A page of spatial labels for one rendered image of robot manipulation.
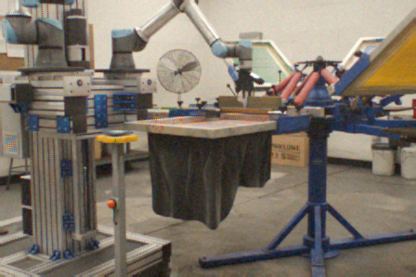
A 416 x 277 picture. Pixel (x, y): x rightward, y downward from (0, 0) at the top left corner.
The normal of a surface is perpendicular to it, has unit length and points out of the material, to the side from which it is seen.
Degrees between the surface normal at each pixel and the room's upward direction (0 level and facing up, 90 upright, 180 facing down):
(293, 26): 90
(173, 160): 93
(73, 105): 90
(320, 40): 90
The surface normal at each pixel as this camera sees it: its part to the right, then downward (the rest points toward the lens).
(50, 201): -0.56, 0.10
